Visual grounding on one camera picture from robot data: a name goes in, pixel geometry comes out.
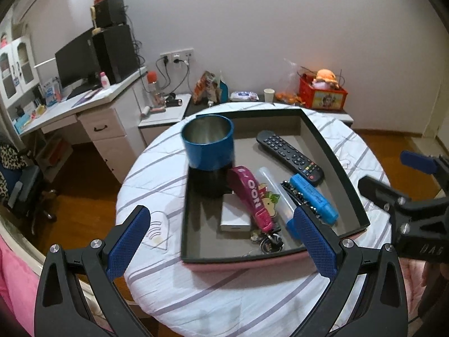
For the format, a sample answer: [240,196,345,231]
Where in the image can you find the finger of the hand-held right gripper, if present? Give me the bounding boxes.
[401,150,449,183]
[358,175,449,236]

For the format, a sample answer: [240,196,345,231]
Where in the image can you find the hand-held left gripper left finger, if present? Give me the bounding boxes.
[34,204,151,337]

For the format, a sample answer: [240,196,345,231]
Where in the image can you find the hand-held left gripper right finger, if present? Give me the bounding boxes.
[293,205,409,337]

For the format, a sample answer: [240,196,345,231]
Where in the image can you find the blue highlighter pen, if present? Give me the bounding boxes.
[289,174,339,224]

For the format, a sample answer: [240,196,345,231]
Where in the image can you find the black studded hair clip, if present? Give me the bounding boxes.
[280,180,318,215]

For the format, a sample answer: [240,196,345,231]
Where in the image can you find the white tube with blue cap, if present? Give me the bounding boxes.
[259,167,302,239]

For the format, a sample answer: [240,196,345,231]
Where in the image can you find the pink lanyard keychain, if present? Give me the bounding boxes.
[230,166,282,253]

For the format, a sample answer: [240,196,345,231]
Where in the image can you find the small white rectangular box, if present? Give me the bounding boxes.
[220,193,253,233]

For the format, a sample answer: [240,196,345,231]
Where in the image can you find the black remote control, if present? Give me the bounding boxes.
[256,130,325,187]

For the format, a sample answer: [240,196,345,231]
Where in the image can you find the dark shallow tray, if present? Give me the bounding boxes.
[181,108,370,272]

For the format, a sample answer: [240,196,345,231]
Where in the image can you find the blue and black tin cup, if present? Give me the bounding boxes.
[180,114,235,198]

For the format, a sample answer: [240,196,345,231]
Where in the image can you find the pink quilt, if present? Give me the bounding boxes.
[400,256,427,309]

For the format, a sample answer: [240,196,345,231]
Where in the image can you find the white door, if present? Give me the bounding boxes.
[426,77,449,141]

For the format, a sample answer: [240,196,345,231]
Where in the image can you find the black and white low cabinet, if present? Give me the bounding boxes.
[274,100,355,129]

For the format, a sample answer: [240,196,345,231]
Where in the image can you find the white striped quilt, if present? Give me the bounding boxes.
[116,102,393,327]

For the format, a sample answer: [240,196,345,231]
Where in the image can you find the red basket with plush toy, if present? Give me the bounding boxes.
[298,75,349,113]

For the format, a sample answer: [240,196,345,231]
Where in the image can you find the black office chair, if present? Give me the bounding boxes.
[0,131,58,234]

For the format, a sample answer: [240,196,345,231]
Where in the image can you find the white desk with drawers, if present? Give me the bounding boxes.
[12,66,148,185]

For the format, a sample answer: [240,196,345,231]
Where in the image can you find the white side table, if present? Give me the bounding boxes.
[138,93,193,148]

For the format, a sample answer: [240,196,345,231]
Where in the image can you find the orange plush toy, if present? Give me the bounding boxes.
[312,69,340,90]

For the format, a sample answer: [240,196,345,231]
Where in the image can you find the pink fleece blanket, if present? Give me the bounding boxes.
[0,235,44,337]

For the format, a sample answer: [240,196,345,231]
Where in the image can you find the plastic bag of oranges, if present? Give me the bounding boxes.
[275,59,303,106]

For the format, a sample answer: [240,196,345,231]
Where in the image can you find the leopard print cloth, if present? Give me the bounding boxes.
[0,144,23,190]

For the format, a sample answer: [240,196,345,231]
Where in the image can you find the water bottle with red cap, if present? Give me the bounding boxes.
[146,71,162,108]

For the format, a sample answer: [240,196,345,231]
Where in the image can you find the black keyboard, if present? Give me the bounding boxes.
[67,84,102,99]

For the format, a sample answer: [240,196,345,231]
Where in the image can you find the purple wet wipes pack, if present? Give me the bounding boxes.
[230,90,259,102]

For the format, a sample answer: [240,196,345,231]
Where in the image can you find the blue and white box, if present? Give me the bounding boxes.
[44,77,64,106]

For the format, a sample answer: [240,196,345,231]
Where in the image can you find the colourful snack bag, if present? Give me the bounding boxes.
[192,71,218,105]

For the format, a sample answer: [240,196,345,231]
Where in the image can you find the blue bag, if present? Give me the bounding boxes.
[216,70,230,103]

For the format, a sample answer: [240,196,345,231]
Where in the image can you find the black computer monitor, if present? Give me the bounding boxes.
[54,28,102,90]

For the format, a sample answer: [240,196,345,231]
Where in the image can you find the black computer tower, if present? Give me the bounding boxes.
[92,24,140,85]

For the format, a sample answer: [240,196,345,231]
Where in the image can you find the white glass-door cabinet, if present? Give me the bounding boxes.
[0,35,41,108]

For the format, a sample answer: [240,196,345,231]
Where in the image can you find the black speaker box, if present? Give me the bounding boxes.
[94,0,127,29]

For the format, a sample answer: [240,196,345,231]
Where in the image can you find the white bed frame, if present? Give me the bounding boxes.
[0,207,46,274]

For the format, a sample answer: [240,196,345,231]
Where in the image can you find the black power cables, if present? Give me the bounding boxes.
[156,56,192,95]

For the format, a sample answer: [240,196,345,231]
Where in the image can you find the white wall socket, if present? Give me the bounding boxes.
[160,48,194,63]

